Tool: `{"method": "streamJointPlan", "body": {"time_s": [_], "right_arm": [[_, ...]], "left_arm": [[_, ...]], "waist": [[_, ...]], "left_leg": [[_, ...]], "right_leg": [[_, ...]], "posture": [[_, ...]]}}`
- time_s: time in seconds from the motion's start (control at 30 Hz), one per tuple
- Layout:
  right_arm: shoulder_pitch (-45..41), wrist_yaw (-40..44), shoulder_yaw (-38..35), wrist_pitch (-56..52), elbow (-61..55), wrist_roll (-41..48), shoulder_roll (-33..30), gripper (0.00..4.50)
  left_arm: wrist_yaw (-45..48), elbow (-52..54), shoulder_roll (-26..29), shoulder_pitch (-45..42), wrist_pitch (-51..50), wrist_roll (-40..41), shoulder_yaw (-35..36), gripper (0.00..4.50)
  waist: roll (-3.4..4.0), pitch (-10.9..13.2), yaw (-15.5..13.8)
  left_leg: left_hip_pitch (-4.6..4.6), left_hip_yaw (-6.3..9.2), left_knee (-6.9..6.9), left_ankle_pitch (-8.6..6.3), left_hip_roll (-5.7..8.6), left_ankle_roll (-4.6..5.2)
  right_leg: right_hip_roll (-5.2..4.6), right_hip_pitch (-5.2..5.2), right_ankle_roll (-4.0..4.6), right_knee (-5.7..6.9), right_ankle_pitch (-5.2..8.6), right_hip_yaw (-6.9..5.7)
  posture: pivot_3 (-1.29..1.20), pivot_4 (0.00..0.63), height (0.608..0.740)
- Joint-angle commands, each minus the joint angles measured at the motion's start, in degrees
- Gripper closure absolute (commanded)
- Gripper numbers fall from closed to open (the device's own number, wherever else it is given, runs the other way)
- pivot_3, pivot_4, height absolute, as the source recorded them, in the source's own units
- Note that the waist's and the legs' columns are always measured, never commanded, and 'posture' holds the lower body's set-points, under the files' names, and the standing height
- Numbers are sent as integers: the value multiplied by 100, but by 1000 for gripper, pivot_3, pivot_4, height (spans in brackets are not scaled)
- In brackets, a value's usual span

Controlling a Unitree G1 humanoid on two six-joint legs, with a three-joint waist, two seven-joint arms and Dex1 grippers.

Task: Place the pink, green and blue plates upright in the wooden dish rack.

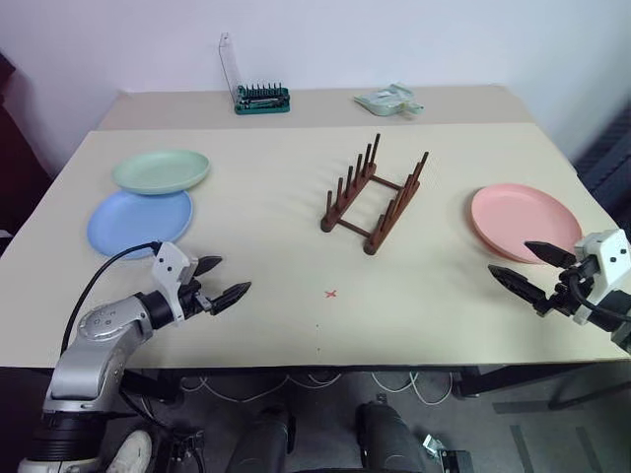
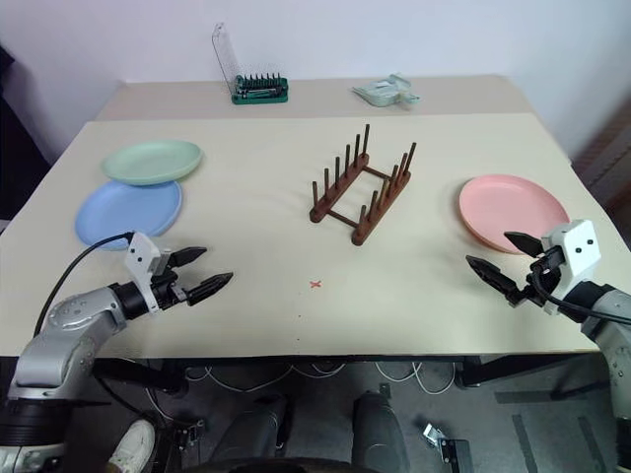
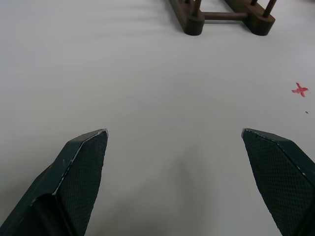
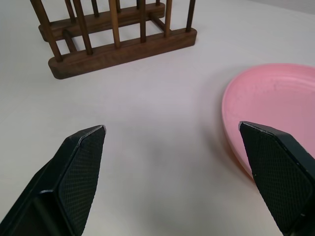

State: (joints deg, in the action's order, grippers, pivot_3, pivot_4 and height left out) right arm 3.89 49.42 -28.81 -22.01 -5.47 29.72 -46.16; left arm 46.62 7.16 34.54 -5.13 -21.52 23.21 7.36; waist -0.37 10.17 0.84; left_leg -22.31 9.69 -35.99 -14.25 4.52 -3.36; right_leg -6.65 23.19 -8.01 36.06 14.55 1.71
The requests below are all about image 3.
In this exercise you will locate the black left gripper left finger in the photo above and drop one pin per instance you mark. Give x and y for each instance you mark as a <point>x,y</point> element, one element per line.
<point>73,182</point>

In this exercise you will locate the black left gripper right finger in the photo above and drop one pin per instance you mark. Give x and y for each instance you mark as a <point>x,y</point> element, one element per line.
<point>283,177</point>

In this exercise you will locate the dark wooden rack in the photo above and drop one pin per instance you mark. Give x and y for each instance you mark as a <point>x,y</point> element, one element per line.
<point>256,20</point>

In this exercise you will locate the red cross mark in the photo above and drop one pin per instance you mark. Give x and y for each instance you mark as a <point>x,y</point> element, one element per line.
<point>300,90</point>

